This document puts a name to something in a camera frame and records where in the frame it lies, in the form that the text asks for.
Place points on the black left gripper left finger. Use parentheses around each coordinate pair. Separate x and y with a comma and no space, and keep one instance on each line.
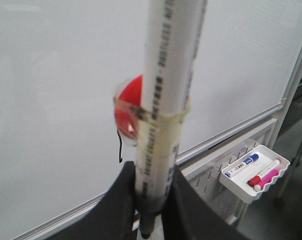
(112,217)

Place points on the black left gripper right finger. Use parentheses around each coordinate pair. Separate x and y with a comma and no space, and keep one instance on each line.
(186,216)

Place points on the white whiteboard marker pen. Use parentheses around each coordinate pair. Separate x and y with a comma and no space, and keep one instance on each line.
(172,38)

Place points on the white plastic tray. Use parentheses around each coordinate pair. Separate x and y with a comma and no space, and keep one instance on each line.
(253,174)

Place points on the red capped white marker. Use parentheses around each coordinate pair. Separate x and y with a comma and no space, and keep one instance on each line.
(253,181)

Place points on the pink marker pen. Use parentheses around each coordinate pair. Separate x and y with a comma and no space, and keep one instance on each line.
(267,179)

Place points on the white blue bottle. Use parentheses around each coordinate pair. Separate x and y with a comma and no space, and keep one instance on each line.
(244,164)

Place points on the red round magnet on marker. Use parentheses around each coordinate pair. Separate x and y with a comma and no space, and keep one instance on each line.
(127,101)

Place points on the white whiteboard with aluminium frame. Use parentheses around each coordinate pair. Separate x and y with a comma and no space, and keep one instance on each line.
(61,62)

